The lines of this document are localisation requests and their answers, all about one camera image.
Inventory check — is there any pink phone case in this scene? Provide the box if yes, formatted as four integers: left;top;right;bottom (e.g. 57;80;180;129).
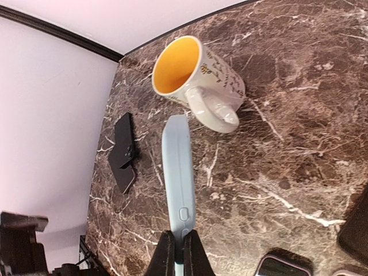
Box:
254;250;313;276

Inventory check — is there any light blue phone case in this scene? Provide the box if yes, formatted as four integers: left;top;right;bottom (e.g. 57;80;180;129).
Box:
162;115;196;275

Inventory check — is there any black left corner post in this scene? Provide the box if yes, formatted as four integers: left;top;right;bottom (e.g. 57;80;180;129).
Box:
1;5;124;63

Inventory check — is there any white floral mug yellow inside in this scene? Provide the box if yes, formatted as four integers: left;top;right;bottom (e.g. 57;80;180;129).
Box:
152;36;246;133

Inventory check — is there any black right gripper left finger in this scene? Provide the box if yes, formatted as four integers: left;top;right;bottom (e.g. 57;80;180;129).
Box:
145;231;175;276

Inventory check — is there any purple-edged black smartphone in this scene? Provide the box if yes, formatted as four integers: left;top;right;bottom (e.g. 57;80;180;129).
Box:
337;186;367;266

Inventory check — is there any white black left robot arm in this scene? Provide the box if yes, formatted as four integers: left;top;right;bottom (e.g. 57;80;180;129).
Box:
1;211;108;275

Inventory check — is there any black smartphone bottom stack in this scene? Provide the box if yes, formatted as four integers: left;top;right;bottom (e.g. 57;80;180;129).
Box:
112;163;137;194

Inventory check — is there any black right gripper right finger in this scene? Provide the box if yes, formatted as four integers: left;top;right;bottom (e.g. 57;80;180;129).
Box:
183;230;215;276

